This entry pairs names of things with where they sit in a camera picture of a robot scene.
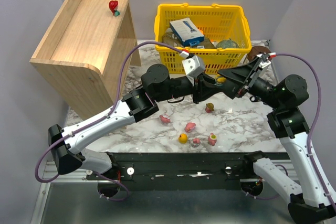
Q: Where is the yellow blue duck toy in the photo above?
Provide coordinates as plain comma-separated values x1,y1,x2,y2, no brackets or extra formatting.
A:
215,75,226,86

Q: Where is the red haired mermaid toy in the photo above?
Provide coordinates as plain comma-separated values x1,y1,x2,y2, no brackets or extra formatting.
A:
109,0,120,17

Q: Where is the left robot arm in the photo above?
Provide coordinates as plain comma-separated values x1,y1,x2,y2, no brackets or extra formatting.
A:
49,64,223,175

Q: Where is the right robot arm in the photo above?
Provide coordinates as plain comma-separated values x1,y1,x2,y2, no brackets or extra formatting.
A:
218,53,335,223

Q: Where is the wooden shelf unit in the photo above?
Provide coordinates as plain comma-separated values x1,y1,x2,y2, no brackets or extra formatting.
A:
30,0,141,120

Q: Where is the grey cup brown lid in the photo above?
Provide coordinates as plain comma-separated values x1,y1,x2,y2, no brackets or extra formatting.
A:
247,46,271,62

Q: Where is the brown hat duck toy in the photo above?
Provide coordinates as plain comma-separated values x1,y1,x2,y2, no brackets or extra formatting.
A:
205,103,214,113

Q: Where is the green round melon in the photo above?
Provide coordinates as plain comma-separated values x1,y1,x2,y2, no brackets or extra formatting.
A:
215,39,239,49

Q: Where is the pink pig toy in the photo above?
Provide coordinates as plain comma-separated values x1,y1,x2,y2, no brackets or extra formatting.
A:
184,122,196,133

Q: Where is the pink flamingo toy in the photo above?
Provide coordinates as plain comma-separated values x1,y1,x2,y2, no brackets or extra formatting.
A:
159,114,171,124

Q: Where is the blue white razor box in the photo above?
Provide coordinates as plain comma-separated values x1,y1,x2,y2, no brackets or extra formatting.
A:
170,18,205,47

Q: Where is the pink green toy figure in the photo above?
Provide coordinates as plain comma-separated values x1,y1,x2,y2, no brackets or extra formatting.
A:
208,133,217,146

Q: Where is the brown paper package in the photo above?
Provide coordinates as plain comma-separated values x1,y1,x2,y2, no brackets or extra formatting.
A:
162,31,215,49

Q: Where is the small pink cupcake toy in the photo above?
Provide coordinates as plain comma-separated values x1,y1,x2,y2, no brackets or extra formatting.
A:
191,138,201,148

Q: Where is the yellow rubber duck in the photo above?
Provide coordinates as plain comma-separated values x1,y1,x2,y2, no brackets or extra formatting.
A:
178,133,188,144

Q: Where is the yellow plastic basket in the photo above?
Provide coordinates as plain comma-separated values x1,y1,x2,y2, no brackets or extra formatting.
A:
154,3,251,75

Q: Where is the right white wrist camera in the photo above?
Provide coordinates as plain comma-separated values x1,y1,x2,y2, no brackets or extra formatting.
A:
257,53,271,77

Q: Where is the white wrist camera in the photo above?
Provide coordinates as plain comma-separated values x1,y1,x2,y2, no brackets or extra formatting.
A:
257,53,271,77
182,55,205,78

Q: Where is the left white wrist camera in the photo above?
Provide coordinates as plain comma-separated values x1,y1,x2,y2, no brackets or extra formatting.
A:
182,55,205,78

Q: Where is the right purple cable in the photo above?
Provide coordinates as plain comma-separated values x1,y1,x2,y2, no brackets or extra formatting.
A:
270,52,336,209

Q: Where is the purple cable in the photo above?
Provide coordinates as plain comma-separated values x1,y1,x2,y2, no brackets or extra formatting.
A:
270,52,336,209
35,40,190,183

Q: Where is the black mounting rail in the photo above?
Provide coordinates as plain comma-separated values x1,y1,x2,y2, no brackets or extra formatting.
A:
86,151,289,191

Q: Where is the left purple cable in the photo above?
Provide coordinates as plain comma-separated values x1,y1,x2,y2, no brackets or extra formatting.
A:
35,40,190,183

